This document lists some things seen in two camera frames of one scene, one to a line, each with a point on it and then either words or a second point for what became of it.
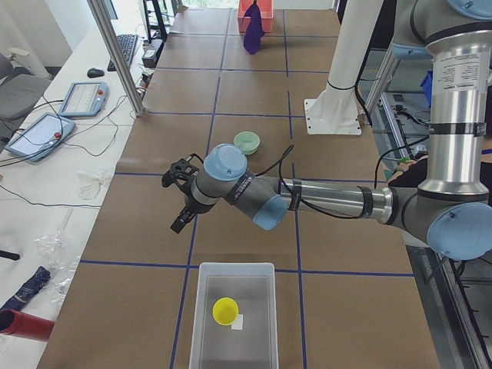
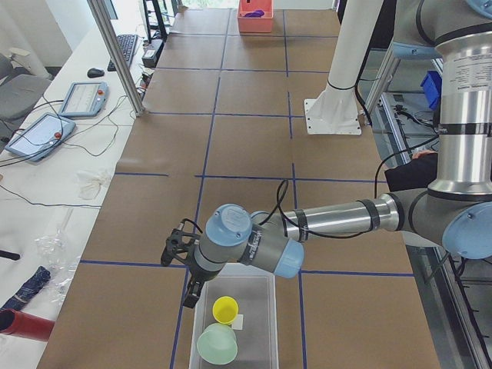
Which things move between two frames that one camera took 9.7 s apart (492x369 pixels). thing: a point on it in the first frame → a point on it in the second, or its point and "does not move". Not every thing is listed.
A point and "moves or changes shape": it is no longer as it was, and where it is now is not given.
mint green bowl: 247,141 → 217,344
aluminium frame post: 100,12 does not move
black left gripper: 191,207 → 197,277
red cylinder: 24,325 does not move
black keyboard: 127,43 does not move
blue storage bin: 427,84 does not move
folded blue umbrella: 28,290 does not move
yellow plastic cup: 224,310 does not move
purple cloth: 254,31 moves or changes shape
